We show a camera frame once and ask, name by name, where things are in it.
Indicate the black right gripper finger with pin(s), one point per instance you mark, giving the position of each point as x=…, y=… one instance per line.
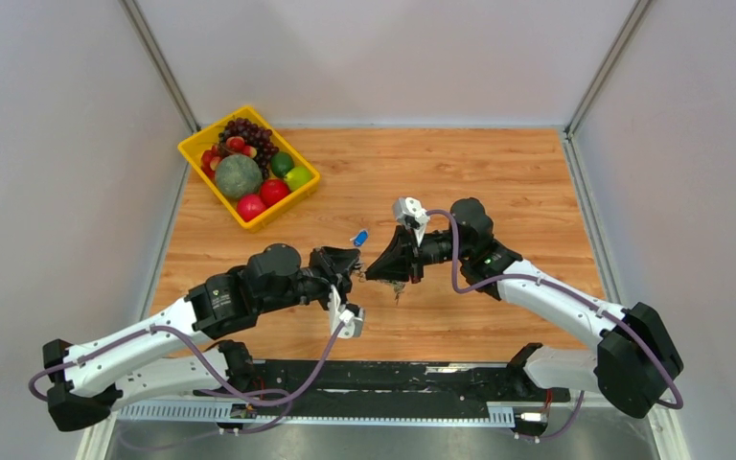
x=391, y=275
x=396, y=259

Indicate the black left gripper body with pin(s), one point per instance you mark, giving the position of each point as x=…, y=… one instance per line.
x=322, y=269

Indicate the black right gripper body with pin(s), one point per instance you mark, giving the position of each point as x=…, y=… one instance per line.
x=435, y=248

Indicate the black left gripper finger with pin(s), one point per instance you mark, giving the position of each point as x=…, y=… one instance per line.
x=340, y=286
x=341, y=258

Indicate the silver key with blue tag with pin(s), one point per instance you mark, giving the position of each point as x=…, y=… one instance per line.
x=360, y=238

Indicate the silver keyring bunch with keys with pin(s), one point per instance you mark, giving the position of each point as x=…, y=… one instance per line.
x=396, y=286

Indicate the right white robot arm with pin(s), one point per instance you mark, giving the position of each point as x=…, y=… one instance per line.
x=629, y=356

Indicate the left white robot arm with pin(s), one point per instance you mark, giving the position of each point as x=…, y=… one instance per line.
x=186, y=346

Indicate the red apple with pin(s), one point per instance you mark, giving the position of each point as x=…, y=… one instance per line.
x=250, y=206
x=272, y=191

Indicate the dark green lime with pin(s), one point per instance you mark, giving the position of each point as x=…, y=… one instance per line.
x=281, y=163

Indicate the green netted melon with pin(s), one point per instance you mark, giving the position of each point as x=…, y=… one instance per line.
x=237, y=176

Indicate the red-yellow peach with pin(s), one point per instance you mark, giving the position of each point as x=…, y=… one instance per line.
x=249, y=151

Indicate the dark purple grape bunch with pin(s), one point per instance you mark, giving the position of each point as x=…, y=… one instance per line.
x=254, y=135

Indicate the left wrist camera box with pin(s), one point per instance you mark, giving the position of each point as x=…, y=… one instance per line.
x=347, y=323

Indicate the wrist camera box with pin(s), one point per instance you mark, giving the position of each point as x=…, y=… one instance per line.
x=347, y=323
x=411, y=215

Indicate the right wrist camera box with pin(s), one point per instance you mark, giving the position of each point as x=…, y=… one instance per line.
x=411, y=215

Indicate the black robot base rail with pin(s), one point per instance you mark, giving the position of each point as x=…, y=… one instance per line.
x=427, y=390

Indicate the left aluminium frame post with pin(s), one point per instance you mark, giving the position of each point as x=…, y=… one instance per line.
x=141, y=27

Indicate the aluminium frame post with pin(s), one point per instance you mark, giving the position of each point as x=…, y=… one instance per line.
x=609, y=62
x=141, y=27

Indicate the right aluminium frame post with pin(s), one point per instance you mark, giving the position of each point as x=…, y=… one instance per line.
x=609, y=62

